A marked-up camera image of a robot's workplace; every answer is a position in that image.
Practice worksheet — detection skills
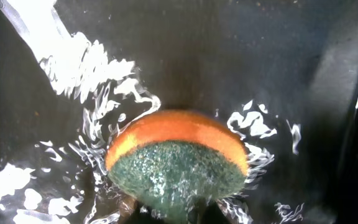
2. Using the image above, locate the green and yellow sponge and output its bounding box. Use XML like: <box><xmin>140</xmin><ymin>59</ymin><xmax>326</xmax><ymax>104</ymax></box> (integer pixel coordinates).
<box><xmin>105</xmin><ymin>110</ymin><xmax>249</xmax><ymax>223</ymax></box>

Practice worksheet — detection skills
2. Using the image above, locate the black water tray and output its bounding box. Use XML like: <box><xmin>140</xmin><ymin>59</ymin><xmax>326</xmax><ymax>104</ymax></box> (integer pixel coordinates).
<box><xmin>0</xmin><ymin>1</ymin><xmax>358</xmax><ymax>223</ymax></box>

